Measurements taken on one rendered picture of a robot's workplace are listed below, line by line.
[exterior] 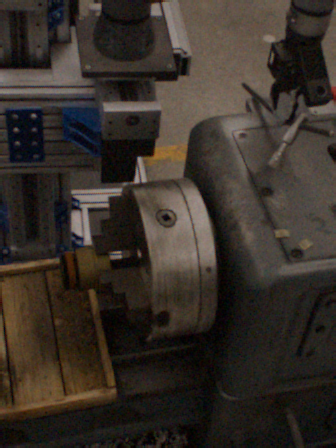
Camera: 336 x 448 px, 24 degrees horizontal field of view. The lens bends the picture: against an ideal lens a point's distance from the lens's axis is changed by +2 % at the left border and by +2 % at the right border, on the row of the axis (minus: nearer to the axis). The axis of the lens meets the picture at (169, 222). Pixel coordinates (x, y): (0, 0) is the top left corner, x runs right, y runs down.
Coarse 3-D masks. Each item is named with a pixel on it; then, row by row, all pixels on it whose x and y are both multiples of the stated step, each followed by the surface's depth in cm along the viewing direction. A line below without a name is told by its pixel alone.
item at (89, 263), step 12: (84, 252) 151; (60, 264) 155; (72, 264) 150; (84, 264) 150; (96, 264) 150; (108, 264) 152; (72, 276) 150; (84, 276) 150; (96, 276) 150; (72, 288) 151; (84, 288) 152; (96, 288) 152
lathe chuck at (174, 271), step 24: (144, 192) 148; (168, 192) 149; (144, 216) 143; (144, 240) 144; (168, 240) 142; (192, 240) 143; (144, 264) 146; (168, 264) 141; (192, 264) 143; (168, 288) 142; (192, 288) 143; (168, 312) 146; (192, 312) 146; (144, 336) 155; (168, 336) 152
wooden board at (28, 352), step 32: (0, 288) 173; (32, 288) 174; (0, 320) 167; (32, 320) 168; (64, 320) 169; (96, 320) 167; (0, 352) 162; (32, 352) 163; (64, 352) 163; (96, 352) 164; (0, 384) 157; (32, 384) 158; (64, 384) 159; (96, 384) 159; (0, 416) 152; (32, 416) 155
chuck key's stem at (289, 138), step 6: (300, 114) 151; (294, 120) 151; (300, 120) 151; (306, 120) 151; (294, 126) 151; (288, 132) 151; (294, 132) 151; (282, 138) 151; (288, 138) 151; (294, 138) 151; (282, 144) 151; (288, 144) 151; (282, 150) 151; (276, 156) 151; (282, 156) 151; (270, 162) 151; (276, 162) 151
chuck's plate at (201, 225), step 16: (192, 192) 149; (192, 208) 146; (192, 224) 144; (208, 224) 145; (208, 240) 144; (208, 256) 143; (208, 272) 144; (208, 288) 144; (208, 304) 146; (208, 320) 149
